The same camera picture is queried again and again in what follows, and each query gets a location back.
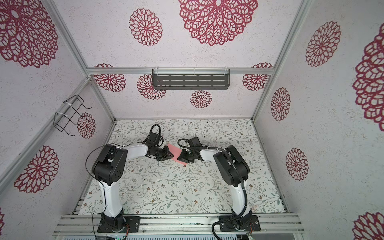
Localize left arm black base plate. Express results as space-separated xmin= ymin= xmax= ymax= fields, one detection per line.
xmin=97 ymin=215 xmax=141 ymax=233

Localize dark grey slotted wall shelf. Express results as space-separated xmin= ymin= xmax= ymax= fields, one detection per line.
xmin=152 ymin=69 xmax=231 ymax=90

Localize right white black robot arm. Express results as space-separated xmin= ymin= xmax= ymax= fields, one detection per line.
xmin=177 ymin=146 xmax=250 ymax=219

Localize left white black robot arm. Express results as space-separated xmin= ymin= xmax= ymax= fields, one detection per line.
xmin=92 ymin=143 xmax=174 ymax=218

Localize black wire wall rack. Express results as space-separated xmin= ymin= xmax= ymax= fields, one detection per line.
xmin=53 ymin=95 xmax=92 ymax=137

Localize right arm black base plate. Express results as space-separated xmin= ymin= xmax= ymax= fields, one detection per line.
xmin=220 ymin=213 xmax=261 ymax=232

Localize right wrist camera with cable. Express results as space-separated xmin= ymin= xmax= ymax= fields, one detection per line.
xmin=177 ymin=137 xmax=204 ymax=150

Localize aluminium front rail base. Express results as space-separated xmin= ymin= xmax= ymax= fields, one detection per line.
xmin=52 ymin=213 xmax=305 ymax=237

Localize pink square paper sheet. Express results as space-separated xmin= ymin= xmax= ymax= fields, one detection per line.
xmin=167 ymin=144 xmax=187 ymax=167

